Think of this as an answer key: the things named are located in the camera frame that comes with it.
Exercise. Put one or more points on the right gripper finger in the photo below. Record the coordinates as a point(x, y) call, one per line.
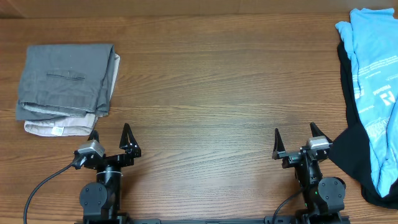
point(316, 132)
point(278, 143)

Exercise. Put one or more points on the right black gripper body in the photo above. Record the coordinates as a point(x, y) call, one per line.
point(294, 157)

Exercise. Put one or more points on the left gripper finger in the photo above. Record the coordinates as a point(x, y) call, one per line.
point(94, 136)
point(128, 142)

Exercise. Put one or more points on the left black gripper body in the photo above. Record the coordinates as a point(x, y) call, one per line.
point(119, 160)

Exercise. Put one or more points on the grey shorts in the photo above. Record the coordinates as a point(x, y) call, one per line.
point(66, 80)

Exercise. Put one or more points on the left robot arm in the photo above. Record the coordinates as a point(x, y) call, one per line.
point(101, 199)

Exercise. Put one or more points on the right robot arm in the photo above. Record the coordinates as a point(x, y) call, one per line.
point(323, 196)

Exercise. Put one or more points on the folded beige shorts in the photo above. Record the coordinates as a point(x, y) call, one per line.
point(69, 126)

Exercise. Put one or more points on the black garment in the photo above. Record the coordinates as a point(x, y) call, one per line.
point(350, 150)

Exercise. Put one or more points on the light blue printed t-shirt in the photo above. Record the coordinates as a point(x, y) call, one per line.
point(370, 41)

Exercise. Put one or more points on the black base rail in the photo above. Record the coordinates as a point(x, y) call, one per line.
point(211, 221)

